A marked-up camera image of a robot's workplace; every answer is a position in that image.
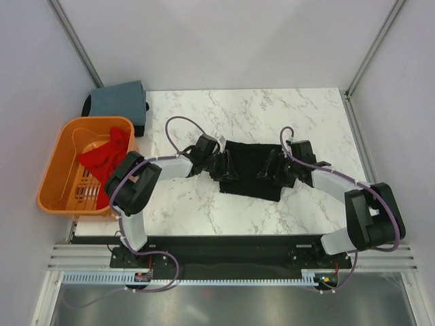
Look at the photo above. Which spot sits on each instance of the aluminium base extrusion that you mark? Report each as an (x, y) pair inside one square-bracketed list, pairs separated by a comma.
[(97, 257)]

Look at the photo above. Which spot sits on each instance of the aluminium frame post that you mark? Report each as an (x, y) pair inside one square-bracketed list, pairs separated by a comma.
[(66, 25), (376, 44)]

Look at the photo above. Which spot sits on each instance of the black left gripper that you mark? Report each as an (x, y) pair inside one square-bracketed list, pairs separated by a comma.
[(225, 161)]

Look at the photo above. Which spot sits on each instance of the aluminium frame post right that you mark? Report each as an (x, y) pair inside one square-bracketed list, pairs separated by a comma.
[(376, 44)]

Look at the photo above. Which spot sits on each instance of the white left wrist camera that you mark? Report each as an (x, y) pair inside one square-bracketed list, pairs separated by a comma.
[(208, 145)]

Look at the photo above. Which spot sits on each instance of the red t shirt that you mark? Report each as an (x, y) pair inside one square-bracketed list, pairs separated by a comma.
[(102, 161)]

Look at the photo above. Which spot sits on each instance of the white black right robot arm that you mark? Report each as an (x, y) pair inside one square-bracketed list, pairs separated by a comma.
[(372, 217)]

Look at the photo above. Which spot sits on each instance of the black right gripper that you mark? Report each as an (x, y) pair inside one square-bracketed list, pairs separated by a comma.
[(279, 161)]

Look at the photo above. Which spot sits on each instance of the folded grey blue t shirt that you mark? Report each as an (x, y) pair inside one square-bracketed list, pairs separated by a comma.
[(131, 90)]

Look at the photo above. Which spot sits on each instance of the black mounting rail plate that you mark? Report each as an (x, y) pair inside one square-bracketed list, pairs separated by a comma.
[(246, 256)]

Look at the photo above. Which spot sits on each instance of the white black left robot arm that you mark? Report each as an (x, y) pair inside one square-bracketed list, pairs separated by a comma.
[(132, 184)]

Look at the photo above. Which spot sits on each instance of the aluminium frame post left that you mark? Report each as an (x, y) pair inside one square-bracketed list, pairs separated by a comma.
[(66, 25)]

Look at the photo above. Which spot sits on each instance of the white slotted cable duct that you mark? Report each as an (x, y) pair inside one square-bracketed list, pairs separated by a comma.
[(130, 278)]

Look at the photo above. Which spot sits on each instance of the orange plastic basket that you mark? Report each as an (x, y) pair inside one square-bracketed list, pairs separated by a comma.
[(68, 188)]

